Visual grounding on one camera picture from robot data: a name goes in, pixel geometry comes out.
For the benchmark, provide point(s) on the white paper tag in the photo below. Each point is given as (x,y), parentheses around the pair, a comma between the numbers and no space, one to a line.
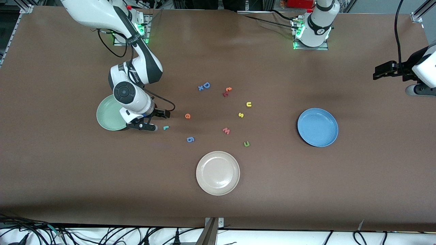
(361,225)

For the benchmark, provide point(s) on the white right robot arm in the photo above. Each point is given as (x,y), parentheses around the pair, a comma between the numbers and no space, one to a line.
(102,13)

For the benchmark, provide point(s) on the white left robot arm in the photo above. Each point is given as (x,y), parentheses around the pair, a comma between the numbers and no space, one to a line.
(318,27)

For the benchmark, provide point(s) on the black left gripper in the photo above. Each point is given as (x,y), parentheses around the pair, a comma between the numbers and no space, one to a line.
(404,71)

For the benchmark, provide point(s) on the blue round plate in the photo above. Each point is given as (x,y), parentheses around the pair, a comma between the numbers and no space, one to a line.
(317,127)

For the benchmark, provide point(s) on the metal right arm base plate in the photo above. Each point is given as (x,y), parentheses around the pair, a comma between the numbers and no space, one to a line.
(131,44)

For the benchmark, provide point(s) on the aluminium frame profile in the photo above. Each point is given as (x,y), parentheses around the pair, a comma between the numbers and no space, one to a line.
(417,16)
(14,34)

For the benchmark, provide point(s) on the black power plug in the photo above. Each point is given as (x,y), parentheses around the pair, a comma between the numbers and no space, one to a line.
(176,238)

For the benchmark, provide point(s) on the pink-red foam letter w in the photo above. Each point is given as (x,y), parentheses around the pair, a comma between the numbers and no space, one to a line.
(226,131)

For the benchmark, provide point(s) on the blue foam letter g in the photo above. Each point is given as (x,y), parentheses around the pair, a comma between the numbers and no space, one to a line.
(190,139)

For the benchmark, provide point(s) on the blue foam letter D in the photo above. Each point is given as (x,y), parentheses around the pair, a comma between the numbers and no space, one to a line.
(204,84)

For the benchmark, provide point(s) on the red box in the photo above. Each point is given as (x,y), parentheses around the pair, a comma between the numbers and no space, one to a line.
(299,3)

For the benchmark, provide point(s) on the dark red foam letter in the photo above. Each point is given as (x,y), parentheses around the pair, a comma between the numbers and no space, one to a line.
(225,94)

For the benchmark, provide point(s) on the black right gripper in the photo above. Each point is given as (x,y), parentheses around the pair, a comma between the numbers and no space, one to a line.
(156,112)

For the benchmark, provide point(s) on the metal table edge bracket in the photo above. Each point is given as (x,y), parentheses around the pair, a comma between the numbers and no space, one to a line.
(211,234)

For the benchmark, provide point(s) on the pale green round plate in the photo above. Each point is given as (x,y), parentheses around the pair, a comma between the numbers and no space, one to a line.
(107,117)

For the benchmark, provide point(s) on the beige round plate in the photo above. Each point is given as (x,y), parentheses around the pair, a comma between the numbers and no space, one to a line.
(218,173)

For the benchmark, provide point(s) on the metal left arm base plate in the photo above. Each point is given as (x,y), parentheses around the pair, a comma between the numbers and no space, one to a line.
(311,48)

